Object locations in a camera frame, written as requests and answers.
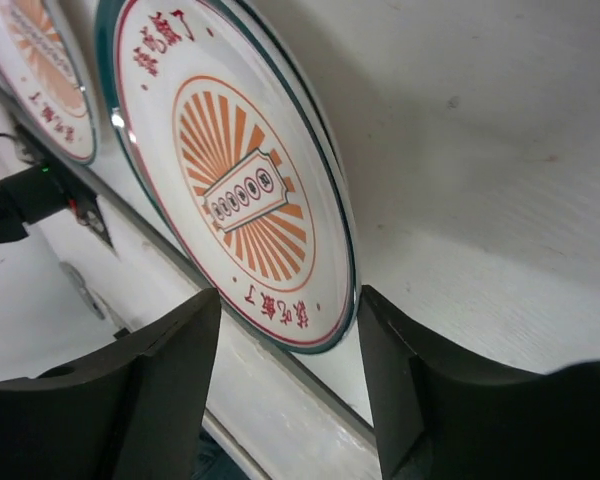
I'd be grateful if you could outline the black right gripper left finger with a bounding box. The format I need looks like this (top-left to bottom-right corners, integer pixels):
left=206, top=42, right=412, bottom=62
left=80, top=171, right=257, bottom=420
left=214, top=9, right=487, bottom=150
left=0, top=288, right=221, bottom=479

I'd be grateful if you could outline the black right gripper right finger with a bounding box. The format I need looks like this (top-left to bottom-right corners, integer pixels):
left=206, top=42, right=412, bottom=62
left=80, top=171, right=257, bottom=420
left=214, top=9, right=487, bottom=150
left=358, top=286, right=600, bottom=479

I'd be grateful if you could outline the orange sunburst plate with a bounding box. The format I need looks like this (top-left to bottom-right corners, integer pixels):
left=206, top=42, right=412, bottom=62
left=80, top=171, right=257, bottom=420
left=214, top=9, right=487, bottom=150
left=94, top=1, right=360, bottom=354
left=0, top=1, right=100, bottom=166

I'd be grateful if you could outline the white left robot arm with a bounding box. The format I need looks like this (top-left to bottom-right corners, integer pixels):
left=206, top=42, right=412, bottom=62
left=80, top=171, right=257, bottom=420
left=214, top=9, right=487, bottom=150
left=0, top=126, right=113, bottom=247

